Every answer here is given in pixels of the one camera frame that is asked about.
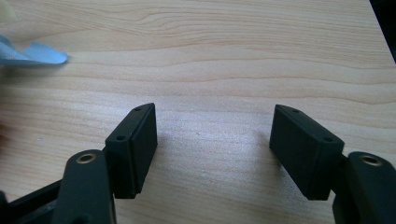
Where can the pale yellow cloth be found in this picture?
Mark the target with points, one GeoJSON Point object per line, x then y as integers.
{"type": "Point", "coordinates": [6, 11]}

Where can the light blue cloth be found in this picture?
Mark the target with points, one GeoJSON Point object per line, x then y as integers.
{"type": "Point", "coordinates": [40, 54]}

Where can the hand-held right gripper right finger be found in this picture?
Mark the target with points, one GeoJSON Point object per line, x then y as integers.
{"type": "Point", "coordinates": [306, 155]}

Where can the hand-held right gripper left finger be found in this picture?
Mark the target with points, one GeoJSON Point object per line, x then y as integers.
{"type": "Point", "coordinates": [130, 155]}

